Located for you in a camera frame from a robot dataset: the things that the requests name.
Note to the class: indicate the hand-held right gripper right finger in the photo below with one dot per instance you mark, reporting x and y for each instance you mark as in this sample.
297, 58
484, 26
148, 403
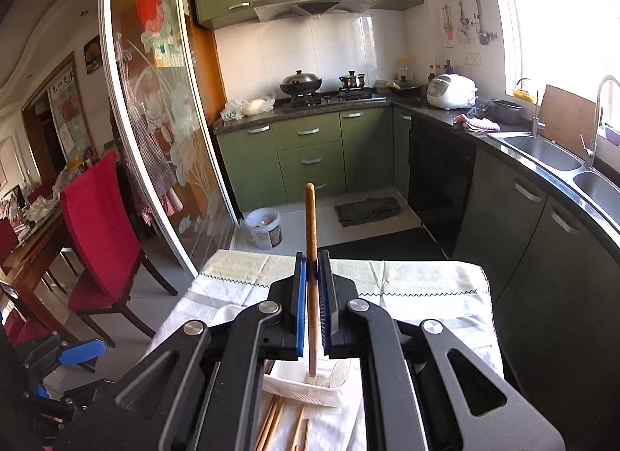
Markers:
323, 315

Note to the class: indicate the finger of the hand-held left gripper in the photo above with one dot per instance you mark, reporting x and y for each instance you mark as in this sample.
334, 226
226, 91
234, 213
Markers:
82, 353
77, 395

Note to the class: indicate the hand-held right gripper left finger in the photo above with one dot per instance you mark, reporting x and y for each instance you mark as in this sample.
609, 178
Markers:
301, 310

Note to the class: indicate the white plastic utensil holder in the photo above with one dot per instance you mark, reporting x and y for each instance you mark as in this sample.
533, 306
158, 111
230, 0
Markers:
290, 390

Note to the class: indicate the single brown wooden chopstick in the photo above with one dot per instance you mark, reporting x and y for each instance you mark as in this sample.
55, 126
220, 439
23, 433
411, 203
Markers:
310, 218

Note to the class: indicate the bunch of wooden chopsticks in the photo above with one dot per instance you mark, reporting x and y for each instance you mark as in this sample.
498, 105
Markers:
271, 427

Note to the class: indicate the white plastic bucket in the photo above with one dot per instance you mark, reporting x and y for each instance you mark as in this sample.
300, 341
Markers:
264, 230

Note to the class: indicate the patterned grey green tablecloth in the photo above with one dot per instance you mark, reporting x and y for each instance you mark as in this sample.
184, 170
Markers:
411, 286

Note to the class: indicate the black floor mat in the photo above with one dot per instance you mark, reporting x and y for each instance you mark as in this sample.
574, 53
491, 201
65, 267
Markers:
387, 245

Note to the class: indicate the wooden dining table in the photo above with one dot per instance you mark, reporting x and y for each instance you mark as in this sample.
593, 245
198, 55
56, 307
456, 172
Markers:
34, 257

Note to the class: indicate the dark floor cloth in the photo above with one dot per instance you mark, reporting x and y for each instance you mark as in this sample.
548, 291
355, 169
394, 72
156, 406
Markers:
368, 211

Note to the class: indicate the red upholstered chair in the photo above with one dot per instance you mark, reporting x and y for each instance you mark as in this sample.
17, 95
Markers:
97, 228
41, 194
7, 238

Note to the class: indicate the pile of household clutter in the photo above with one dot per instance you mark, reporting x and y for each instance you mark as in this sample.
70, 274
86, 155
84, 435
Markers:
58, 189

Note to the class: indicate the black built-in appliance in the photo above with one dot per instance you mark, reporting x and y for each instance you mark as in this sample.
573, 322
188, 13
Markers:
441, 180

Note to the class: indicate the dark stone kitchen countertop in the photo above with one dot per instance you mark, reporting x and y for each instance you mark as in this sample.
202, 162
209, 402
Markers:
232, 125

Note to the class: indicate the white plastic bag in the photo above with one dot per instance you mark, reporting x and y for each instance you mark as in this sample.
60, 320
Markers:
234, 112

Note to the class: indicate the plastic bag of dough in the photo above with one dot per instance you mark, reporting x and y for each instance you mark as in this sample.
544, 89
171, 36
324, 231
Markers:
259, 104

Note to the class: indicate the black gas stove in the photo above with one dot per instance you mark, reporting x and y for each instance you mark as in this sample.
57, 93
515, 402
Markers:
334, 100

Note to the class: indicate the etched glass sliding door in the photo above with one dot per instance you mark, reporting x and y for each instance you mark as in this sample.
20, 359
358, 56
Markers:
160, 141

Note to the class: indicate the black wok with lid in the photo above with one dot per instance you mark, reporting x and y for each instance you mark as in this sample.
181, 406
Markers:
300, 83

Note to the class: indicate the small steel pot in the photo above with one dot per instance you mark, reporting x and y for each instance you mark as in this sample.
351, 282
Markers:
352, 82

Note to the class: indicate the black frying pan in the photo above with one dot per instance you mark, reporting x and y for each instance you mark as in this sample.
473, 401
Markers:
406, 88

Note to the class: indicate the framed calligraphy poster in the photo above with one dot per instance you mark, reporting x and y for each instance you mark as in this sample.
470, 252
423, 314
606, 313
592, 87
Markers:
68, 112

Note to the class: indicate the pink dish cloth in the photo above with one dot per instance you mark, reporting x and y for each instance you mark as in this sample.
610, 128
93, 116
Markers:
477, 123

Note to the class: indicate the white rice cooker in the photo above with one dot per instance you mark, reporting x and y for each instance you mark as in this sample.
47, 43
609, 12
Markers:
450, 92

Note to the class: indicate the yellow oil bottle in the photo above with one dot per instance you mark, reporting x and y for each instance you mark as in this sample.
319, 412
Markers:
405, 68

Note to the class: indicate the row of dark sauce bottles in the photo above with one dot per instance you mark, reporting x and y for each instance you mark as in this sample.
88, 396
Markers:
438, 72

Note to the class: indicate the steel double sink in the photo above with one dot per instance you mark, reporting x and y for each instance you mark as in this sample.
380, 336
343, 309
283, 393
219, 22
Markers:
542, 153

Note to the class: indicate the black cooking pot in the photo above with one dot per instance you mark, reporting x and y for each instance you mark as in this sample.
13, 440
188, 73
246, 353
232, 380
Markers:
506, 112

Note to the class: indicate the small curved steel faucet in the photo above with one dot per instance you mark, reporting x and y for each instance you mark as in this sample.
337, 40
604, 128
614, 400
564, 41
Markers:
534, 117

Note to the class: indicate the yellow plastic basket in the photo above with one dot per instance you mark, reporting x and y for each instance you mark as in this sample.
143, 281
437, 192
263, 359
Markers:
524, 96

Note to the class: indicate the wooden cutting board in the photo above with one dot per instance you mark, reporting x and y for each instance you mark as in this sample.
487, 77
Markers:
566, 117

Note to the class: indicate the hanging metal turner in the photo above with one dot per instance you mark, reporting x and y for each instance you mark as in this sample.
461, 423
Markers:
482, 37

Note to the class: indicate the tall steel kitchen faucet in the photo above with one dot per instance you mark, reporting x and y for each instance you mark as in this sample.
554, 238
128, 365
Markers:
596, 112

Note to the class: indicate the purple plastic bowl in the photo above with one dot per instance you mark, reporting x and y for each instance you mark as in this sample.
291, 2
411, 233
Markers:
612, 135

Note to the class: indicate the kitchen window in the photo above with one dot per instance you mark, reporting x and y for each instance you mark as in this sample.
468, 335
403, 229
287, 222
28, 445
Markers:
571, 20

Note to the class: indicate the wall socket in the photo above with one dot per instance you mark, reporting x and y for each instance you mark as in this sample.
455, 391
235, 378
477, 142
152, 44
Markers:
473, 60

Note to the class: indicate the dark wall poster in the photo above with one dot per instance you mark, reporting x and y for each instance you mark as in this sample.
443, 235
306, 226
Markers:
92, 56

